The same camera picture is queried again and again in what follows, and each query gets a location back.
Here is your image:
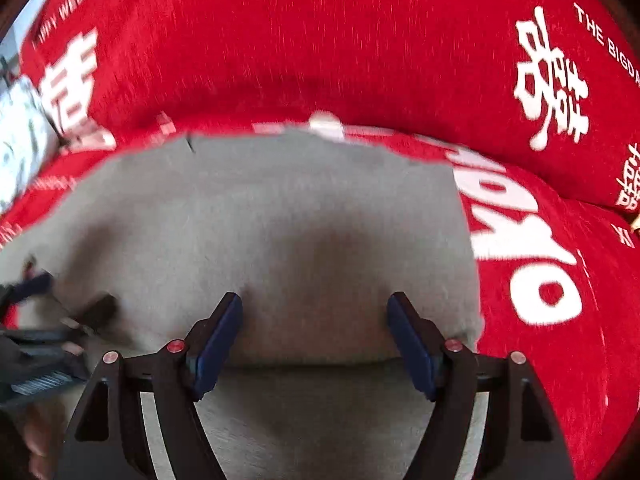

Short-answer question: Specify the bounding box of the white patterned cloth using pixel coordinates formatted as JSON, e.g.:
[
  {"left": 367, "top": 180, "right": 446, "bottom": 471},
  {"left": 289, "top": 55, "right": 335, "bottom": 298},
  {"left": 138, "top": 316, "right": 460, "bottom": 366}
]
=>
[{"left": 0, "top": 74, "right": 60, "bottom": 213}]

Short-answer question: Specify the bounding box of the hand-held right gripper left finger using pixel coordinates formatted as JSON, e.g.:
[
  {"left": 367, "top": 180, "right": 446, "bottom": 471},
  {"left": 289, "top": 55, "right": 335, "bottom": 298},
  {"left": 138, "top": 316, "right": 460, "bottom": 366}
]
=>
[{"left": 52, "top": 292, "right": 244, "bottom": 480}]

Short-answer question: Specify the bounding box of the person's left hand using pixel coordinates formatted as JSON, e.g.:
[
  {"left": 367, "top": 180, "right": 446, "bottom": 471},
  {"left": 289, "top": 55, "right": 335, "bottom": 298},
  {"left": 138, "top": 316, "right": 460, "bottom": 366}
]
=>
[{"left": 21, "top": 400, "right": 68, "bottom": 480}]

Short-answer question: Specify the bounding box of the red printed blanket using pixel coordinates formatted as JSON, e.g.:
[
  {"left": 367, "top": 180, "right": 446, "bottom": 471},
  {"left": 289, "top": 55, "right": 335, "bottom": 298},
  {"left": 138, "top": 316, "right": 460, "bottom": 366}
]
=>
[{"left": 0, "top": 0, "right": 640, "bottom": 480}]

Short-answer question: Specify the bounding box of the grey small garment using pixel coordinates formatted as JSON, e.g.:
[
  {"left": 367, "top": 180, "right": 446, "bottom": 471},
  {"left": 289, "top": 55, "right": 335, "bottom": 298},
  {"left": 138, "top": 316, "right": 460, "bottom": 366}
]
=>
[{"left": 0, "top": 130, "right": 485, "bottom": 480}]

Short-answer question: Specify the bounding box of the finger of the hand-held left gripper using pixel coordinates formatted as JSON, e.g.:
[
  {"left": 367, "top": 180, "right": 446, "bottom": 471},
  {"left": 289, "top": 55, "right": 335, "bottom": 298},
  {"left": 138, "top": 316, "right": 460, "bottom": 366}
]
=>
[
  {"left": 0, "top": 257, "right": 56, "bottom": 313},
  {"left": 60, "top": 294, "right": 119, "bottom": 335}
]

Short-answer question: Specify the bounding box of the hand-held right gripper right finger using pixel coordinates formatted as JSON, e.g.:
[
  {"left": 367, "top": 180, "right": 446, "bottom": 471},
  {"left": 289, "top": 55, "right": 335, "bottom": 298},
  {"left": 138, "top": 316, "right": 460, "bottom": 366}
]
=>
[{"left": 386, "top": 291, "right": 576, "bottom": 480}]

